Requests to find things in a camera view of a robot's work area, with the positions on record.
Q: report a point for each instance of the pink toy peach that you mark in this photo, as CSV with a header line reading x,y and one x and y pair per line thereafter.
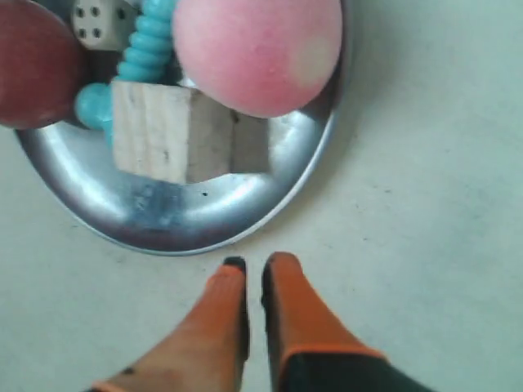
x,y
261,58

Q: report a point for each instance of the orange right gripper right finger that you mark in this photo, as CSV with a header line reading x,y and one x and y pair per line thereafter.
x,y
309,348

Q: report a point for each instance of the whitewashed wooden block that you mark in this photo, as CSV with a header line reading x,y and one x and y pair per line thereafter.
x,y
181,136

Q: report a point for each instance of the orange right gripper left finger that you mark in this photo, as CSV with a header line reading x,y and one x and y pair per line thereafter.
x,y
206,351

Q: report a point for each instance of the small wooden die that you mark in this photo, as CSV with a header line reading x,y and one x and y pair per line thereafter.
x,y
103,25

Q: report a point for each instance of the large round metal plate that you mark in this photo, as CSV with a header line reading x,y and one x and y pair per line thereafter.
x,y
156,217

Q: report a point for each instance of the red toy apple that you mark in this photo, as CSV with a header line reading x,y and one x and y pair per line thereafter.
x,y
42,66

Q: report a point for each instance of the turquoise rubber bone toy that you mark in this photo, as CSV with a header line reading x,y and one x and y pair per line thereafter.
x,y
144,60

